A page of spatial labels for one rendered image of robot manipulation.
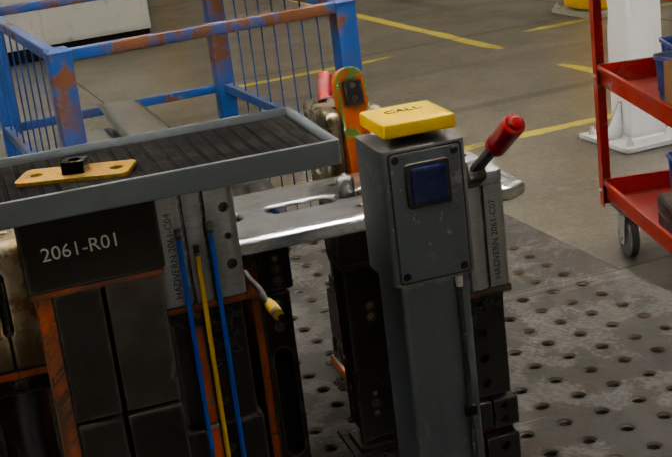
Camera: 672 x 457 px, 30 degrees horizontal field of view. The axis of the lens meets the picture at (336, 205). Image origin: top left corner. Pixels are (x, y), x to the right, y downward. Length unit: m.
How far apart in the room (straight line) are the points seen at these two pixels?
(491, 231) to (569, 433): 0.35
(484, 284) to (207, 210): 0.28
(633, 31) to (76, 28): 5.10
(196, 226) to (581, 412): 0.59
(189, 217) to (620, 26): 4.16
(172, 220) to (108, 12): 8.24
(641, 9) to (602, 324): 3.48
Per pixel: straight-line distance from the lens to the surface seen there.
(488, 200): 1.18
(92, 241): 0.91
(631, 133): 5.21
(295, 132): 0.97
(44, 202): 0.87
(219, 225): 1.10
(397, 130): 0.96
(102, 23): 9.31
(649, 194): 3.99
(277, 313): 1.04
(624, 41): 5.14
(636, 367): 1.60
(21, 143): 3.93
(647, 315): 1.76
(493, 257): 1.20
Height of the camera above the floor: 1.38
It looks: 17 degrees down
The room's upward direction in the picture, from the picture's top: 7 degrees counter-clockwise
